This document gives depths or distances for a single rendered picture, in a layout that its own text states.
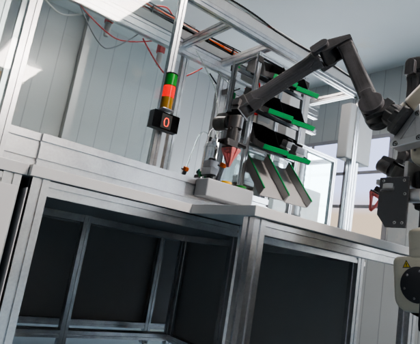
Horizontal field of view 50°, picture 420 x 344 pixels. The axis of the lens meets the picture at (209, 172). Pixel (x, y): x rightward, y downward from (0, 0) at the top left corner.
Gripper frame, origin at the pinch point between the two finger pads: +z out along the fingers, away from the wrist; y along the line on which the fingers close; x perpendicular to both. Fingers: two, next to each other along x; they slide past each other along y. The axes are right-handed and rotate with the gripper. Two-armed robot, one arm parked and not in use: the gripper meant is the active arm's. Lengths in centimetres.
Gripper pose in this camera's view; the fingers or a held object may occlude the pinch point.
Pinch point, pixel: (228, 164)
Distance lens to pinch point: 173.9
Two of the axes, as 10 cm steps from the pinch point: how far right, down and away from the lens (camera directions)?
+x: 6.2, -0.4, -7.9
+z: -1.8, 9.6, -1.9
